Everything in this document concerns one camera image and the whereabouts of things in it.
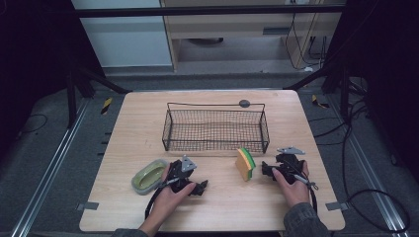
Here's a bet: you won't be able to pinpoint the right hand-held gripper cable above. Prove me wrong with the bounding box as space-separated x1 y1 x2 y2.
293 173 319 213

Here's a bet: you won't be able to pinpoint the light wooden desk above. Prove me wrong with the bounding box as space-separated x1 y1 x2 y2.
159 0 348 72

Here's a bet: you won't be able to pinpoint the white cabinet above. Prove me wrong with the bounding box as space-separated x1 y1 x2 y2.
70 0 174 69

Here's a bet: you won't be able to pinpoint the person's left hand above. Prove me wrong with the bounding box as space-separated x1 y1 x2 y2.
146 164 198 229

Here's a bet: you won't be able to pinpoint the black wire mesh basket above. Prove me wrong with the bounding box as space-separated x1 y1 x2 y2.
161 99 271 155

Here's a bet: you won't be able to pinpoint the hand-held gripper cable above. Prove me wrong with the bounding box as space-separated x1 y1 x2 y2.
144 177 181 220
293 173 319 213

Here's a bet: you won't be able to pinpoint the black hanging desk cables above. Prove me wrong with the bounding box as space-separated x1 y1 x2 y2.
284 12 331 71

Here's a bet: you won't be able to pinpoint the black looped floor cable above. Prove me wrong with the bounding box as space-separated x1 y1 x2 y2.
308 98 412 234

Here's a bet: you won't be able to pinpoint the black horizontal frame bar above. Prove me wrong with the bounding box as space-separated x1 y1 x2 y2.
73 4 347 19

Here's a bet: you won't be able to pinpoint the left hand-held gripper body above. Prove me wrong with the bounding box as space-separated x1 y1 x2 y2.
167 154 199 196

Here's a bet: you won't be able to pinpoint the yellow and green sponge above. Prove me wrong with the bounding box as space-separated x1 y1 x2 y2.
234 147 257 183

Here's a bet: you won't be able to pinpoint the left hand-held gripper cable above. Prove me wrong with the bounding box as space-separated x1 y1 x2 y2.
144 177 181 220

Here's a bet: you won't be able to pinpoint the person's right hand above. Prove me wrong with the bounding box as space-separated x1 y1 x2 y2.
271 160 312 209

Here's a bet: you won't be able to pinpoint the yellow and black tape strip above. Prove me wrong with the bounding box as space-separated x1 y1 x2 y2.
311 94 330 110
100 97 114 116

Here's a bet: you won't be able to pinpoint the dark curtain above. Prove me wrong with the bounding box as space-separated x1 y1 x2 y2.
324 0 419 184
0 0 107 162

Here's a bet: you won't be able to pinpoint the green and grey soap dish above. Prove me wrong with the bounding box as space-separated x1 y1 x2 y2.
130 158 170 197

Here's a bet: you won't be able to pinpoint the thin black floor cable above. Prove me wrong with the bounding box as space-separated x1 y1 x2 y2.
18 113 49 135

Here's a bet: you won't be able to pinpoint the black metal stand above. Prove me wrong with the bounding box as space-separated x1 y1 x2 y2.
64 63 133 130
282 60 352 120

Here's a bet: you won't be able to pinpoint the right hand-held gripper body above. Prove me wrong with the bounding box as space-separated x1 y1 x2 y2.
275 146 307 186

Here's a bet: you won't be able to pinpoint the grey tape patch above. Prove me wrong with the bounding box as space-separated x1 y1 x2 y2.
325 200 350 212
76 201 100 211

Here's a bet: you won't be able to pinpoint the aluminium floor rail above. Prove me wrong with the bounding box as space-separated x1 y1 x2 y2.
9 98 91 237
329 94 413 237

